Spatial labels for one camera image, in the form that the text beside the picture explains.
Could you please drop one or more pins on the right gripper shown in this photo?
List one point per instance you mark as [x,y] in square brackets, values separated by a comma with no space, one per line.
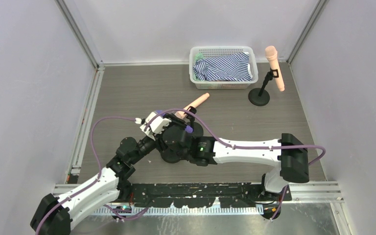
[190,114]

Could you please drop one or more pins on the purple microphone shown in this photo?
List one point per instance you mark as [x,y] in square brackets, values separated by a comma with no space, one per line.
[171,112]

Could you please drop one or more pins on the black stand front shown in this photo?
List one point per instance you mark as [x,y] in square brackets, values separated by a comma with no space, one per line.
[259,96]

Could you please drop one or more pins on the black stand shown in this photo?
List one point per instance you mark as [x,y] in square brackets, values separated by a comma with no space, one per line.
[259,96]
[193,129]
[171,156]

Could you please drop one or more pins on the peach microphone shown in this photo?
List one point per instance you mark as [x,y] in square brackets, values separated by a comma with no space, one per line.
[271,55]
[194,104]

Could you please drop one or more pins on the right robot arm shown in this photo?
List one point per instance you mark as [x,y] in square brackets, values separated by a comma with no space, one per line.
[184,141]

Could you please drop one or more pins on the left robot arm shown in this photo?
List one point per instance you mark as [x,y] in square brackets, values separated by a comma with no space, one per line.
[59,215]

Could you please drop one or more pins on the white plastic basket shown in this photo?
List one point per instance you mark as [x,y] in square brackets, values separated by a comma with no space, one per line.
[213,51]

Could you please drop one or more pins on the green cloth item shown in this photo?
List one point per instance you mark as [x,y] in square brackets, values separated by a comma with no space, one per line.
[198,56]

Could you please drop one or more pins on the blue striped cloth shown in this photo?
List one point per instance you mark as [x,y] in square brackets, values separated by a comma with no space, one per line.
[225,68]

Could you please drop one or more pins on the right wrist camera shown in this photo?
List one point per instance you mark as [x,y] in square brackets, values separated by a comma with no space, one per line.
[157,126]

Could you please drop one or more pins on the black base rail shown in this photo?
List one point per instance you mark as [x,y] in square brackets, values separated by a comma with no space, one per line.
[194,199]

